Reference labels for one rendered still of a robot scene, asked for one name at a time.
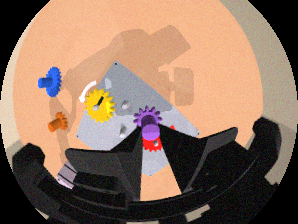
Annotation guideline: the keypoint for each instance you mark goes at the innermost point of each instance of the orange gear with central hub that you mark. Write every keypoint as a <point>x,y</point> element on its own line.
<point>60,121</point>

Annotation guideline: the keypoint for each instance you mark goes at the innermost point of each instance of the red gear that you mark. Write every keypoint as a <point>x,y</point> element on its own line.
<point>149,144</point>

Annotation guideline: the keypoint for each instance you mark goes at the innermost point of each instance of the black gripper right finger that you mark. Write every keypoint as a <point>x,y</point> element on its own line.
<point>186,154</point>

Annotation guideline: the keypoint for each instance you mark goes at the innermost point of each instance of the purple gear with tall hub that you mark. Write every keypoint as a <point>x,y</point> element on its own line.
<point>148,121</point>

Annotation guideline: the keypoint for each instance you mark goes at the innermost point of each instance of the blue gear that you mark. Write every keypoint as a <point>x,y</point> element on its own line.
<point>51,82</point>

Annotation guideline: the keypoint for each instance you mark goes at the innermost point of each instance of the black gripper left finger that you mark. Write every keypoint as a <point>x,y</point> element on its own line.
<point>123,161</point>

